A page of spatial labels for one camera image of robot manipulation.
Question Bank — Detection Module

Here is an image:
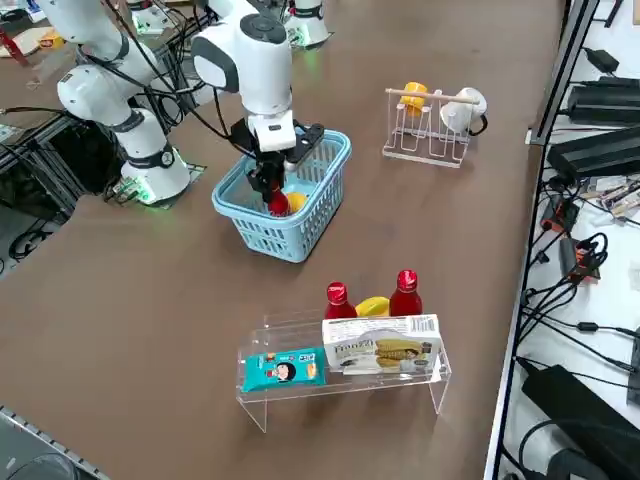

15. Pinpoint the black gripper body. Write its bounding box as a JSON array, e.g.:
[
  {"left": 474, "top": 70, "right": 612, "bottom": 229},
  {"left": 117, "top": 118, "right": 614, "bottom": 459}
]
[{"left": 230, "top": 117, "right": 326, "bottom": 174}]

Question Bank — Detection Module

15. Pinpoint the red drink bottle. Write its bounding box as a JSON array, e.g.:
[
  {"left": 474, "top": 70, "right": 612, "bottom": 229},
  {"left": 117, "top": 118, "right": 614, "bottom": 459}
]
[
  {"left": 388, "top": 269, "right": 424, "bottom": 318},
  {"left": 324, "top": 281, "right": 359, "bottom": 321},
  {"left": 268, "top": 187, "right": 291, "bottom": 218}
]

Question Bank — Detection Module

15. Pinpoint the blue plastic basket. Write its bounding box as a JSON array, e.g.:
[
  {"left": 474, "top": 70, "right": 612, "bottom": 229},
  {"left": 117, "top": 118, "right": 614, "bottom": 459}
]
[{"left": 211, "top": 127, "right": 353, "bottom": 265}]

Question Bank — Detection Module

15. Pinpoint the yellow star fruit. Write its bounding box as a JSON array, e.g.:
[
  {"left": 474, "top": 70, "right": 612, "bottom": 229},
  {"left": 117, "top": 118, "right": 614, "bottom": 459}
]
[{"left": 354, "top": 296, "right": 391, "bottom": 319}]

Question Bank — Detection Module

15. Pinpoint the clear acrylic rack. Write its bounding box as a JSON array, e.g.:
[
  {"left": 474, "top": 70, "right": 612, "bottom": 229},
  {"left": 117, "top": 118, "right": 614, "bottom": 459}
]
[{"left": 234, "top": 307, "right": 454, "bottom": 435}]

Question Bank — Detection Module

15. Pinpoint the yellow cup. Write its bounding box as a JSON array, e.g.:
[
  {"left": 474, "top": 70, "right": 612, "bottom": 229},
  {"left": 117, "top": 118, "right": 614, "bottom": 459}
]
[{"left": 398, "top": 81, "right": 430, "bottom": 118}]

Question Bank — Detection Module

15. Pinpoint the white cup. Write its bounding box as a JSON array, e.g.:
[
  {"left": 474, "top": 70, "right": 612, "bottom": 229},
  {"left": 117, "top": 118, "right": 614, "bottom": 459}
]
[{"left": 439, "top": 87, "right": 489, "bottom": 137}]

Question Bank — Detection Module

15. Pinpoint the teal snack packet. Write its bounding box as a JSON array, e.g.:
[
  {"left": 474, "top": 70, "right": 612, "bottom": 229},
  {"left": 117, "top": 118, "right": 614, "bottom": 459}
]
[{"left": 241, "top": 347, "right": 328, "bottom": 394}]

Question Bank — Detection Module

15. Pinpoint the white biscuit box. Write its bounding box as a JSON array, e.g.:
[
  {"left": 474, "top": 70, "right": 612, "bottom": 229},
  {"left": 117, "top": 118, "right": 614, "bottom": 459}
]
[{"left": 321, "top": 313, "right": 444, "bottom": 377}]

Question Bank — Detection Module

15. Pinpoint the yellow cardboard box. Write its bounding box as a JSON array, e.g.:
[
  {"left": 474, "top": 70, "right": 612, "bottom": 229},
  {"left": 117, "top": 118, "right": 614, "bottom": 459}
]
[{"left": 38, "top": 27, "right": 66, "bottom": 50}]

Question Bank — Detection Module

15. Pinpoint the orange black device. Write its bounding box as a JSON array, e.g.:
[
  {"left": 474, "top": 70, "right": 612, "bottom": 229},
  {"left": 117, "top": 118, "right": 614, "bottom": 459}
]
[
  {"left": 558, "top": 237, "right": 601, "bottom": 284},
  {"left": 542, "top": 195, "right": 581, "bottom": 234}
]

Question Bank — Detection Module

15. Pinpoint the small black power adapter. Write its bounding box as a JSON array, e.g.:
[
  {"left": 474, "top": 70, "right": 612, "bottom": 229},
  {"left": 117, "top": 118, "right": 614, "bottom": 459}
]
[{"left": 583, "top": 47, "right": 621, "bottom": 74}]

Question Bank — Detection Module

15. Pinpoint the large black power brick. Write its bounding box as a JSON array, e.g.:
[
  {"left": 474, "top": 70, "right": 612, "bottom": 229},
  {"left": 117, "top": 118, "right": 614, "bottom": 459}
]
[{"left": 521, "top": 363, "right": 640, "bottom": 480}]

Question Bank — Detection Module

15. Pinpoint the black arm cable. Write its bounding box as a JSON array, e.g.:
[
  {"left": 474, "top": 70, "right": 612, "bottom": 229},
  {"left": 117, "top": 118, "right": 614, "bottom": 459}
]
[{"left": 99, "top": 0, "right": 261, "bottom": 166}]

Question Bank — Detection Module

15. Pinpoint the white wire cup rack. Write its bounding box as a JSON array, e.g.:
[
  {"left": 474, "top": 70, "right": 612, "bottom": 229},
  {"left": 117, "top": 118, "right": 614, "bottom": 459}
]
[{"left": 382, "top": 87, "right": 489, "bottom": 170}]

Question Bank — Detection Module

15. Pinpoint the aluminium camera post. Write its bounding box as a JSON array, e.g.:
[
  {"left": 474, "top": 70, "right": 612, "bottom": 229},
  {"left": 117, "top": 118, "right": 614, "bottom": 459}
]
[{"left": 524, "top": 0, "right": 601, "bottom": 146}]

